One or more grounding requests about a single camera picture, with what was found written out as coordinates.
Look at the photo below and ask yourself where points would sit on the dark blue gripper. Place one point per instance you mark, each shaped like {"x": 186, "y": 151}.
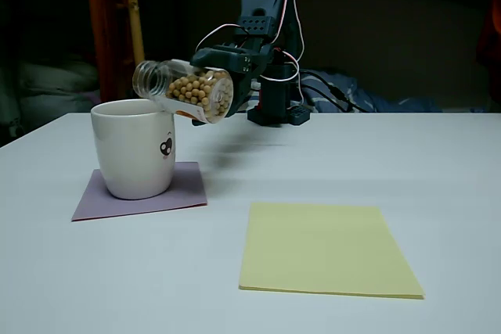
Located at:
{"x": 218, "y": 59}

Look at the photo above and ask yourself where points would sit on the glass jar of soybeans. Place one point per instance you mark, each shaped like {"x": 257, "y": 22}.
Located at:
{"x": 195, "y": 91}

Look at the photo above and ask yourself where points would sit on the bamboo pole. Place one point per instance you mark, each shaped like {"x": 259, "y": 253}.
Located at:
{"x": 137, "y": 17}

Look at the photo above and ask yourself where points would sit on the purple paper square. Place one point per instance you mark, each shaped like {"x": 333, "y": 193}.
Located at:
{"x": 184, "y": 189}

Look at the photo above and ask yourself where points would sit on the white mug with face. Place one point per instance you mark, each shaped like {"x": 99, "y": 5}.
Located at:
{"x": 129, "y": 150}

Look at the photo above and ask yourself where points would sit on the feather patterned blue blanket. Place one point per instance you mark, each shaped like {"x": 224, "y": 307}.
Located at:
{"x": 372, "y": 97}

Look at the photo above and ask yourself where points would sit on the grey pillow bundle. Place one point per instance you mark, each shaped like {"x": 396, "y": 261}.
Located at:
{"x": 51, "y": 83}

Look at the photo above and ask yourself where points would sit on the yellow paper square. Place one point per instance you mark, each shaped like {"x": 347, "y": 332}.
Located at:
{"x": 321, "y": 248}

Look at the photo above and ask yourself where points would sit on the person in orange shirt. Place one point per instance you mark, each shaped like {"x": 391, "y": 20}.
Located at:
{"x": 491, "y": 36}

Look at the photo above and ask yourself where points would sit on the orange wooden post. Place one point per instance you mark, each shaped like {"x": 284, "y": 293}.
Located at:
{"x": 107, "y": 29}

